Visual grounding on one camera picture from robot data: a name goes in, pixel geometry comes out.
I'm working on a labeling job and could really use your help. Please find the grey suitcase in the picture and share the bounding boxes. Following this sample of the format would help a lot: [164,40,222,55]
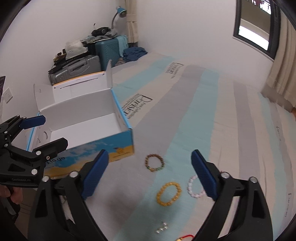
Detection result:
[48,55,101,85]

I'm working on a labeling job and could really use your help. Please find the striped bed sheet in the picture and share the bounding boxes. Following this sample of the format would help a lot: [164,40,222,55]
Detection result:
[86,53,295,240]

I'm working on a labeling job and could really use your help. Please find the blue clothes pile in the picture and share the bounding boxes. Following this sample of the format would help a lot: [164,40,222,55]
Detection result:
[122,47,147,62]

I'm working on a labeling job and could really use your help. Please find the left hand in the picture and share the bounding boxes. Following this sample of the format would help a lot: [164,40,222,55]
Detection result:
[0,185,23,204]

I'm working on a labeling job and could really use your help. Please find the red cord bracelet gold tube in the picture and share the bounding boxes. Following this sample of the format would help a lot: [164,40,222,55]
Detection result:
[175,235,194,241]

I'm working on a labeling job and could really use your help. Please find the blue yellow shoe box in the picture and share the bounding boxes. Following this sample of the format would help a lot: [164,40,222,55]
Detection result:
[27,63,134,178]

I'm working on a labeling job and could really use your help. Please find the pink white bead bracelet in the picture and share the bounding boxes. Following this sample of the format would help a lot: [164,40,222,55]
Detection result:
[186,175,207,199]

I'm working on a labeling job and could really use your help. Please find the white wall switch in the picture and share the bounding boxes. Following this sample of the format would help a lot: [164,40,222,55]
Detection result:
[3,88,13,103]

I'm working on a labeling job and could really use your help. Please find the brown wooden green bead bracelet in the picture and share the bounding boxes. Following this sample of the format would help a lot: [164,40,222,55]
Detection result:
[144,153,165,172]

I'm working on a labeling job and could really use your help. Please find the white pearl earrings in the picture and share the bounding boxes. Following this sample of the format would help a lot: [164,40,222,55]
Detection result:
[156,222,168,233]

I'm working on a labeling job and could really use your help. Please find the beige curtain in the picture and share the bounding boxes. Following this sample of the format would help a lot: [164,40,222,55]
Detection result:
[261,12,296,112]

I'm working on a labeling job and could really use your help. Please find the yellow bead bracelet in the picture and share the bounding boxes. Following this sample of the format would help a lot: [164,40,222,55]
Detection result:
[156,182,182,207]

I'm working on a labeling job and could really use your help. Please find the dark framed window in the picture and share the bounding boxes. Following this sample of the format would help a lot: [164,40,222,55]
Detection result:
[233,0,280,60]

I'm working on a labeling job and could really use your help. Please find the teal suitcase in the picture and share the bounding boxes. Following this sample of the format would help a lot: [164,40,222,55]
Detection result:
[94,35,128,71]

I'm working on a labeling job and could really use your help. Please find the blue desk lamp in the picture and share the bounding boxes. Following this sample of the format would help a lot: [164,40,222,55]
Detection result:
[111,6,127,29]

